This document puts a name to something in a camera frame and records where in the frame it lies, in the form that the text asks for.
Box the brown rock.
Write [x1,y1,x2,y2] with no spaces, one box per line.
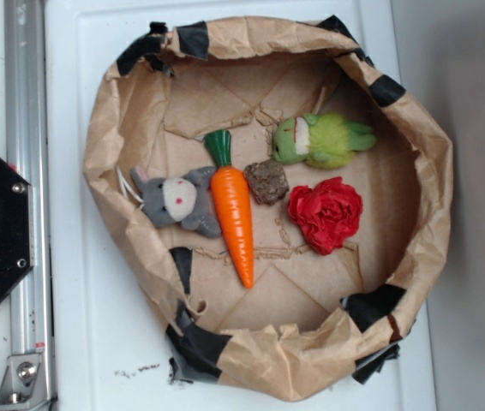
[243,159,289,206]

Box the orange plastic carrot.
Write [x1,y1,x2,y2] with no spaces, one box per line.
[204,130,254,289]

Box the grey plush donkey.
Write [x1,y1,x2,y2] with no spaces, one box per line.
[131,166,222,238]

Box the red fabric rose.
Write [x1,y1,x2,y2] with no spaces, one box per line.
[287,176,363,255]

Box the green plush frog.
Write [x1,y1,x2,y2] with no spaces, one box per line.
[272,112,376,170]

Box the brown paper bag bin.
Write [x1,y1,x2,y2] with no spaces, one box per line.
[83,17,453,402]

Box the white tray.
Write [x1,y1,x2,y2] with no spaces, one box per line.
[45,1,436,410]

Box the aluminium extrusion rail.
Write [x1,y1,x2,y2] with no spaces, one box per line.
[4,1,57,410]

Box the metal corner bracket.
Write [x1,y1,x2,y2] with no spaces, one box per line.
[0,353,49,410]

